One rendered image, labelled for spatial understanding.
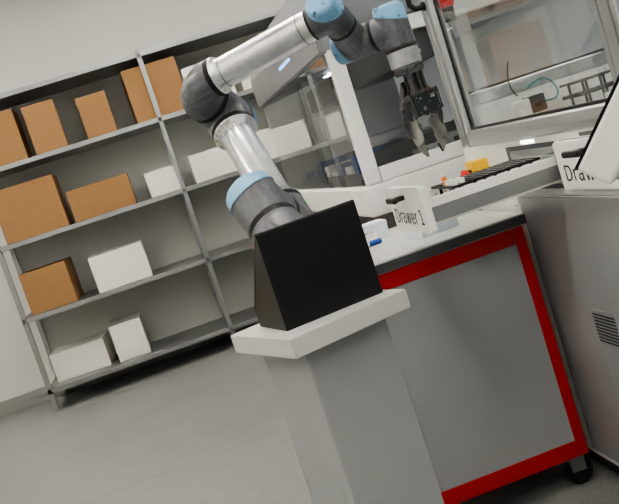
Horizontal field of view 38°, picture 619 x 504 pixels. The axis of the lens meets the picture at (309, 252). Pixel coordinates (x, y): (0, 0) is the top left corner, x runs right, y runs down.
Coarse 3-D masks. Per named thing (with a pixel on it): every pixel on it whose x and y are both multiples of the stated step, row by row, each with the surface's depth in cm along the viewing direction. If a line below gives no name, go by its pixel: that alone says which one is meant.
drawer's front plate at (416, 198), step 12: (396, 192) 219; (408, 192) 208; (420, 192) 200; (396, 204) 222; (408, 204) 212; (420, 204) 202; (396, 216) 227; (420, 216) 205; (432, 216) 201; (408, 228) 219; (420, 228) 208; (432, 228) 201
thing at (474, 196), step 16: (544, 160) 206; (496, 176) 204; (512, 176) 205; (528, 176) 205; (544, 176) 206; (560, 176) 207; (432, 192) 227; (448, 192) 203; (464, 192) 203; (480, 192) 204; (496, 192) 204; (512, 192) 205; (528, 192) 206; (432, 208) 202; (448, 208) 203; (464, 208) 203; (480, 208) 204
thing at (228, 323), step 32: (224, 32) 573; (256, 32) 618; (128, 64) 576; (0, 96) 546; (32, 96) 578; (128, 128) 560; (160, 128) 609; (32, 160) 552; (0, 224) 595; (192, 224) 616; (0, 256) 552; (224, 256) 575; (128, 288) 566; (32, 320) 558; (224, 320) 610; (256, 320) 581; (160, 352) 572; (64, 384) 564
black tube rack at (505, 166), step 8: (512, 160) 224; (520, 160) 216; (528, 160) 211; (536, 160) 210; (488, 168) 223; (496, 168) 217; (504, 168) 210; (512, 168) 209; (464, 176) 223; (472, 176) 216; (480, 176) 209; (488, 176) 208; (440, 184) 222; (464, 184) 207; (440, 192) 223
